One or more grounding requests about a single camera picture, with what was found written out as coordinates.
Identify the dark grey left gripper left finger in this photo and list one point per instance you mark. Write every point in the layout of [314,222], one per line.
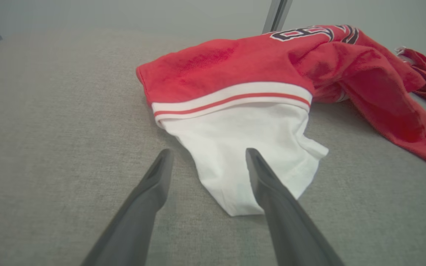
[139,214]

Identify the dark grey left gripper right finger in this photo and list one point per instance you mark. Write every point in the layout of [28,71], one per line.
[287,221]

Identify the red and white numbered jersey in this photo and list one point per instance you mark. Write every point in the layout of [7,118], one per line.
[235,70]

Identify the grey aluminium partition post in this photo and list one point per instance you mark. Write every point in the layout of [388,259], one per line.
[286,11]
[271,14]

